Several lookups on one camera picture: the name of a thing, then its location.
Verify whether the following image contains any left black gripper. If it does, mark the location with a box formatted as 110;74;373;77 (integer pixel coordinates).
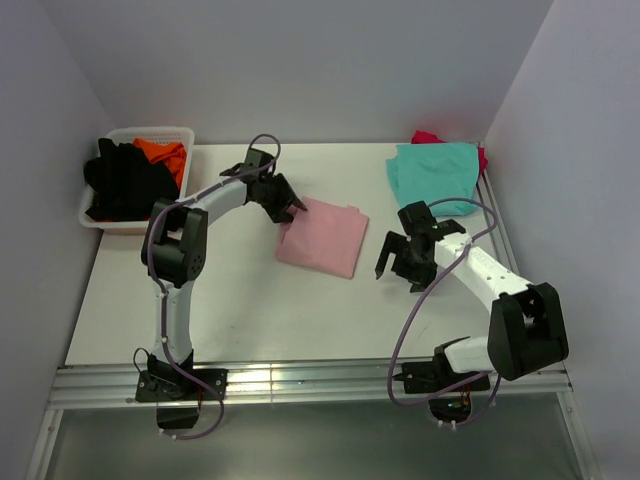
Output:
255;174;306;224

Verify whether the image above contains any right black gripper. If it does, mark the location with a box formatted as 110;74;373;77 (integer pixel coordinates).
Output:
376;230;438;293

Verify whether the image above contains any pink t shirt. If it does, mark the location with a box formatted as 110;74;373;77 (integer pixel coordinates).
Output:
275;197;369;279

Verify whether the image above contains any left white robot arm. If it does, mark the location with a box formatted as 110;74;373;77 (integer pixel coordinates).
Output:
141;146;307;399

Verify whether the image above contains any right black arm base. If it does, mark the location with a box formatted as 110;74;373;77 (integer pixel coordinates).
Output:
393;358;491;425

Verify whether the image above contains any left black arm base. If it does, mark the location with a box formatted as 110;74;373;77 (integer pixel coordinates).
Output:
134;364;228;433

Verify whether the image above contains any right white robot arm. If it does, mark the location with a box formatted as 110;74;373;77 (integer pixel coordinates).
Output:
375;201;569;391

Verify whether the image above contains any teal folded t shirt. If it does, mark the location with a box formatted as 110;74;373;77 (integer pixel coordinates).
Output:
386;143;480;217

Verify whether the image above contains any orange t shirt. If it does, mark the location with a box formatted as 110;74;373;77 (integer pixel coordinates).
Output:
133;138;187;188

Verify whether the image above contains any white plastic basket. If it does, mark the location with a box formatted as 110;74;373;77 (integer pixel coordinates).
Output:
78;126;195;235

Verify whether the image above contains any magenta folded t shirt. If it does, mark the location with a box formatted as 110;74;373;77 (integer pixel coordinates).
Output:
410;130;489;174

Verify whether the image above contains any black t shirt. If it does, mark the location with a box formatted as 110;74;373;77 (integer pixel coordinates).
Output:
83;138;180;221

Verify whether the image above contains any aluminium rail frame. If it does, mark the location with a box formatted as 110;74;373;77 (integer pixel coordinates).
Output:
24;169;601;480

